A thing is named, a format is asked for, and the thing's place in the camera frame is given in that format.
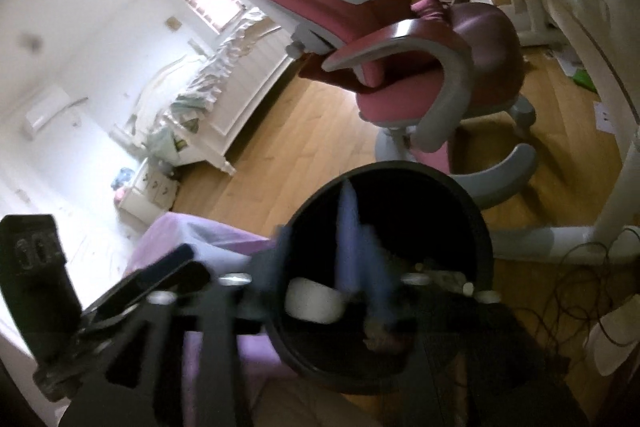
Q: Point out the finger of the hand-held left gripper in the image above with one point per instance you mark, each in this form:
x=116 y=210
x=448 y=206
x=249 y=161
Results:
x=150 y=279

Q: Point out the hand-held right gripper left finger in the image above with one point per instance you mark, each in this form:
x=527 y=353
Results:
x=220 y=312

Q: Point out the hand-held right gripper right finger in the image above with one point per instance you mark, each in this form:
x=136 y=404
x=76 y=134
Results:
x=442 y=337

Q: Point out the black round bin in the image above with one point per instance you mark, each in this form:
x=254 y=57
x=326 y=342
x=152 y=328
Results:
x=312 y=217

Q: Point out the white nightstand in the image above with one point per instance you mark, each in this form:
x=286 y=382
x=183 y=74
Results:
x=150 y=197

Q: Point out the white rounded object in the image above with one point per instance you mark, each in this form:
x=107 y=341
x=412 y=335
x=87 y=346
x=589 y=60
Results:
x=315 y=302

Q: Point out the white plastic part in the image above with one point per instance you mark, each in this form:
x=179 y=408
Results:
x=610 y=359

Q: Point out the white air conditioner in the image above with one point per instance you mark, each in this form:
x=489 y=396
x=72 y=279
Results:
x=47 y=112

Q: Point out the white bed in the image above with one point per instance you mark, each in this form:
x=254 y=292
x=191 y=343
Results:
x=240 y=72

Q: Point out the pink swivel chair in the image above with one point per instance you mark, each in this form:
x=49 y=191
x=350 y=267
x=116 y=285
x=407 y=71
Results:
x=400 y=107

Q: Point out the white paper sheet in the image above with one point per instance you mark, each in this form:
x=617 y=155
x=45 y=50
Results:
x=605 y=117

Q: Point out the green flat object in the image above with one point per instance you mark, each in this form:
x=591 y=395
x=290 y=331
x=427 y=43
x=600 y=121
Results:
x=585 y=81

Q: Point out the small wall picture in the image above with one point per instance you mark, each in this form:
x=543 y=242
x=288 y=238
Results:
x=173 y=23

